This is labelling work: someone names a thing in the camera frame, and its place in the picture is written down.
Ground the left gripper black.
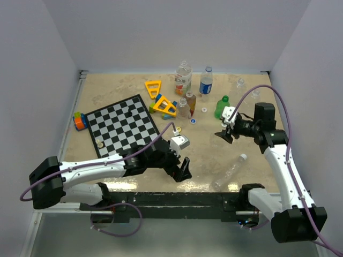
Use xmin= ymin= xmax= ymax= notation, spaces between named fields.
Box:
xmin=147 ymin=145 xmax=192 ymax=182

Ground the green soda bottle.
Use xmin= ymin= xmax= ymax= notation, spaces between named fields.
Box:
xmin=214 ymin=95 xmax=230 ymax=119

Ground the crushed clear bottle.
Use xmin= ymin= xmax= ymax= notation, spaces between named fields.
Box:
xmin=211 ymin=156 xmax=246 ymax=192

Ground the clear plastic bottle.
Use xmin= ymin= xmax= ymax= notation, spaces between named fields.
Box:
xmin=233 ymin=78 xmax=247 ymax=99
xmin=250 ymin=89 xmax=260 ymax=101

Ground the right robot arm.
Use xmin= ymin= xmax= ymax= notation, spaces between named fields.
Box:
xmin=216 ymin=102 xmax=327 ymax=243

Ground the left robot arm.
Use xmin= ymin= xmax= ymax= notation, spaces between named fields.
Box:
xmin=29 ymin=135 xmax=192 ymax=210

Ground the amber tea bottle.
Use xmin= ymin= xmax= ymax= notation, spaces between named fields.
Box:
xmin=185 ymin=90 xmax=196 ymax=117

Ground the clear empty bottle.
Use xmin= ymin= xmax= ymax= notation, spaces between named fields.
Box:
xmin=176 ymin=97 xmax=190 ymax=119

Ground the blue label water bottle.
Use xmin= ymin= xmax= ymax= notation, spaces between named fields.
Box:
xmin=199 ymin=66 xmax=213 ymax=95

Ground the fruit tea bottle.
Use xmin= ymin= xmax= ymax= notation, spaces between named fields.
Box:
xmin=174 ymin=60 xmax=192 ymax=96

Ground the light blue toy block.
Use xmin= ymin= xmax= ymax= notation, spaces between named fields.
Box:
xmin=162 ymin=114 xmax=174 ymax=120

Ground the green toy block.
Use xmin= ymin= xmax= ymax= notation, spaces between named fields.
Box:
xmin=149 ymin=102 xmax=155 ymax=114

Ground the black white chessboard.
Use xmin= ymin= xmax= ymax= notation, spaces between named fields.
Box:
xmin=84 ymin=94 xmax=160 ymax=158

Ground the dark blue block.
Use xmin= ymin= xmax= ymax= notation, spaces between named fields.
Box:
xmin=155 ymin=94 xmax=162 ymax=102

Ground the beige chess piece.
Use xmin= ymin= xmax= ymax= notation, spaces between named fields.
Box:
xmin=96 ymin=139 xmax=104 ymax=148

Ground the colourful toy block car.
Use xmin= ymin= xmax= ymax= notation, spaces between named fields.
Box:
xmin=73 ymin=112 xmax=87 ymax=131

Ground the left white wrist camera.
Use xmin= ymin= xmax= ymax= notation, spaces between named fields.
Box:
xmin=169 ymin=130 xmax=190 ymax=157

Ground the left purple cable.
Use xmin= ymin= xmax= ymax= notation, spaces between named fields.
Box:
xmin=20 ymin=122 xmax=177 ymax=202

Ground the purple cable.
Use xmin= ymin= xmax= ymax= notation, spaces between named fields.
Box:
xmin=229 ymin=85 xmax=343 ymax=256
xmin=20 ymin=122 xmax=177 ymax=202

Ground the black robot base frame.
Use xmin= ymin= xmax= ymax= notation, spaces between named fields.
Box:
xmin=80 ymin=192 xmax=266 ymax=226

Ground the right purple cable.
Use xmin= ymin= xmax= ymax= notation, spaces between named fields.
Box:
xmin=229 ymin=85 xmax=343 ymax=256

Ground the yellow triangle frame near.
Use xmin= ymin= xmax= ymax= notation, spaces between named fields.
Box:
xmin=153 ymin=96 xmax=176 ymax=117

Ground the yellow triangle frame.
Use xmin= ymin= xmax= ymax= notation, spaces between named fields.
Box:
xmin=145 ymin=80 xmax=161 ymax=99
xmin=153 ymin=96 xmax=176 ymax=117

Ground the yellow triangle frame far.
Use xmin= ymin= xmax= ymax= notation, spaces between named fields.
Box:
xmin=145 ymin=80 xmax=161 ymax=99

